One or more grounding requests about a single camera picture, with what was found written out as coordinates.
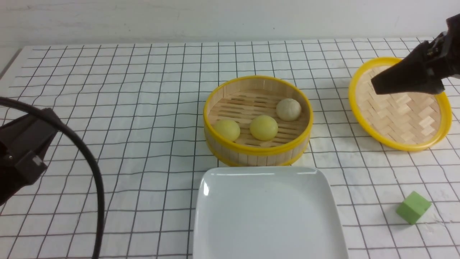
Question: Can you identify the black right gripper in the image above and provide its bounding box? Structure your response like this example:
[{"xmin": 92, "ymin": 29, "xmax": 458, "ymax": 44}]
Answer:
[{"xmin": 371, "ymin": 14, "xmax": 460, "ymax": 95}]

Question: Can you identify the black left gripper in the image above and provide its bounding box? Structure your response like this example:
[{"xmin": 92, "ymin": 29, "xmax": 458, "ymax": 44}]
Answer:
[{"xmin": 0, "ymin": 114, "xmax": 58, "ymax": 205}]

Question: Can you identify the white steamed bun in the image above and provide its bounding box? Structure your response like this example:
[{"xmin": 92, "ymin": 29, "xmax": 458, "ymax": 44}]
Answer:
[{"xmin": 276, "ymin": 98, "xmax": 302, "ymax": 122}]

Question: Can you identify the yellow steamed bun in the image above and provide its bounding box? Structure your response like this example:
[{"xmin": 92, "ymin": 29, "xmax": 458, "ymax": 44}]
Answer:
[
  {"xmin": 249, "ymin": 115, "xmax": 278, "ymax": 141},
  {"xmin": 213, "ymin": 119, "xmax": 240, "ymax": 142}
]

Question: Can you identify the white square plate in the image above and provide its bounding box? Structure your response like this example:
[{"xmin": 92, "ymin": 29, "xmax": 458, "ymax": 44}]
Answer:
[{"xmin": 193, "ymin": 166, "xmax": 349, "ymax": 259}]

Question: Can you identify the bamboo steamer lid yellow rim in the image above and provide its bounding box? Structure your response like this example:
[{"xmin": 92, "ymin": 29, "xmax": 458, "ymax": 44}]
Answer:
[{"xmin": 348, "ymin": 57, "xmax": 453, "ymax": 151}]

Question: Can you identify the white grid tablecloth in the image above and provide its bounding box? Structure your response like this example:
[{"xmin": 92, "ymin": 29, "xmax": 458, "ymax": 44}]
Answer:
[{"xmin": 1, "ymin": 37, "xmax": 459, "ymax": 259}]

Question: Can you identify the green cube block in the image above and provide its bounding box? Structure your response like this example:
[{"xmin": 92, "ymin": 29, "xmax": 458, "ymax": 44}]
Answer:
[{"xmin": 396, "ymin": 191, "xmax": 432, "ymax": 225}]

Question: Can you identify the bamboo steamer basket yellow rim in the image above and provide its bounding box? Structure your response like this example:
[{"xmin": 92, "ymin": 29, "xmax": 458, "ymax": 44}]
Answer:
[{"xmin": 203, "ymin": 76, "xmax": 314, "ymax": 166}]

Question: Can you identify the black left camera cable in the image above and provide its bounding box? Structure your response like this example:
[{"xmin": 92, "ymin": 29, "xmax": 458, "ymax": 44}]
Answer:
[{"xmin": 0, "ymin": 97, "xmax": 105, "ymax": 259}]

